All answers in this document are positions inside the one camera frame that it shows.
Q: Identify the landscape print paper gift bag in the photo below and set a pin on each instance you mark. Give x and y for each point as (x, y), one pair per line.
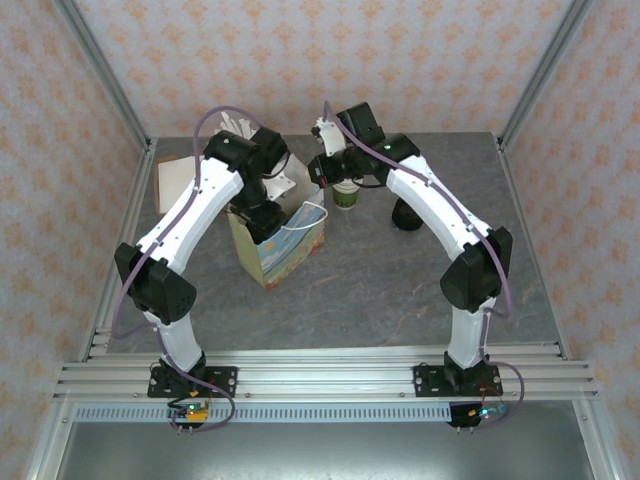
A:
(285, 255)

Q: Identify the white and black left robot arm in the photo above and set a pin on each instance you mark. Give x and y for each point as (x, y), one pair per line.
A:
(200, 200)

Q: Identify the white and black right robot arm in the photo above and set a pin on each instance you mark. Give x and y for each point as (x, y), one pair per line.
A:
(435, 200)

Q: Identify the nested green paper cup stack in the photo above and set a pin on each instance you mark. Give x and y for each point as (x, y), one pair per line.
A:
(346, 199)

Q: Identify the white paper stick packet bundle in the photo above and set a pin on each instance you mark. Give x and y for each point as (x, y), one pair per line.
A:
(235, 125)

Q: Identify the black cup lid stack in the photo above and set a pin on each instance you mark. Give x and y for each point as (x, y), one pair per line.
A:
(406, 220)

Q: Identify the grey metal base panel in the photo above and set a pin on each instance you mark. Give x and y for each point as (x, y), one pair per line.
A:
(325, 455)

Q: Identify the aluminium side rail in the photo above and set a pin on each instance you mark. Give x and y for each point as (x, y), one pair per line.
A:
(512, 180)
(127, 225)

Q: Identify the aluminium frame post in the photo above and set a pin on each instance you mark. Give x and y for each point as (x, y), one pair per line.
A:
(545, 70)
(100, 70)

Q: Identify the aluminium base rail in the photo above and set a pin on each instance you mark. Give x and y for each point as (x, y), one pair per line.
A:
(325, 375)

